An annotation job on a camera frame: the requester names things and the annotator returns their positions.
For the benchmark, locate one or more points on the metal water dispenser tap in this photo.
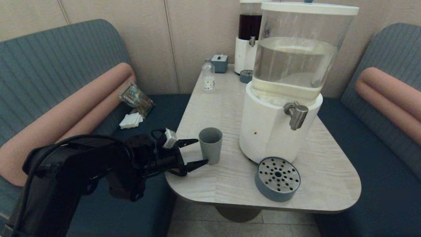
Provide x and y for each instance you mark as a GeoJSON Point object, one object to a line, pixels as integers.
{"type": "Point", "coordinates": [297, 115]}

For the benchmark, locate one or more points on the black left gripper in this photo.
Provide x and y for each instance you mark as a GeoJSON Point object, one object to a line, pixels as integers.
{"type": "Point", "coordinates": [167, 159]}

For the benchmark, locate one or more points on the dark drink dispenser white base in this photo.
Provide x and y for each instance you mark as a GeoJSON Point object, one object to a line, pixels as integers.
{"type": "Point", "coordinates": [245, 49]}

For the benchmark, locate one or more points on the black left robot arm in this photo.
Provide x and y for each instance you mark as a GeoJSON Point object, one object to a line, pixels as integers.
{"type": "Point", "coordinates": [65, 171]}

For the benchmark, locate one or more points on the blue ribbed bench sofa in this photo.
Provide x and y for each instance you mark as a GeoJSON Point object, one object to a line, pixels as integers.
{"type": "Point", "coordinates": [378, 164]}
{"type": "Point", "coordinates": [49, 59]}

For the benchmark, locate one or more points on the grey-blue plastic cup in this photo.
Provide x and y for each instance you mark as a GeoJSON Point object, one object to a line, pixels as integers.
{"type": "Point", "coordinates": [210, 148]}

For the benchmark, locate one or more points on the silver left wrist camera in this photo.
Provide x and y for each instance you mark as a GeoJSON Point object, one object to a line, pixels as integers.
{"type": "Point", "coordinates": [170, 138]}

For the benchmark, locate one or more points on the small blue square box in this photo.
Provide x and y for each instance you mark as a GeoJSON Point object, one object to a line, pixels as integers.
{"type": "Point", "coordinates": [219, 64]}

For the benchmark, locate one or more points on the crinkled snack bag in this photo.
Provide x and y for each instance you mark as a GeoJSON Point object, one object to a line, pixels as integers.
{"type": "Point", "coordinates": [136, 98]}

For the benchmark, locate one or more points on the large round perforated drip tray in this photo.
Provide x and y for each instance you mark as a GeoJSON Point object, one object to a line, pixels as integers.
{"type": "Point", "coordinates": [278, 181]}

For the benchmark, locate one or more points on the white paper napkins stack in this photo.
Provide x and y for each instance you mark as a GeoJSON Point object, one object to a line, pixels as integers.
{"type": "Point", "coordinates": [131, 121]}

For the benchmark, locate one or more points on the pink bolster cushion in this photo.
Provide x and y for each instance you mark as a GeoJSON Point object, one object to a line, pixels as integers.
{"type": "Point", "coordinates": [388, 95]}
{"type": "Point", "coordinates": [65, 118]}

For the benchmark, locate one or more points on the small round blue drip tray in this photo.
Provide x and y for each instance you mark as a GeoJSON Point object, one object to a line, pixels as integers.
{"type": "Point", "coordinates": [245, 76]}

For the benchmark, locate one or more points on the clear water dispenser white base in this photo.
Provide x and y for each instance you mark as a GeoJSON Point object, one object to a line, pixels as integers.
{"type": "Point", "coordinates": [283, 98]}

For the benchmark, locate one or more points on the small clear plastic bottle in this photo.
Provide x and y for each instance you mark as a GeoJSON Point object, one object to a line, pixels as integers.
{"type": "Point", "coordinates": [208, 80]}

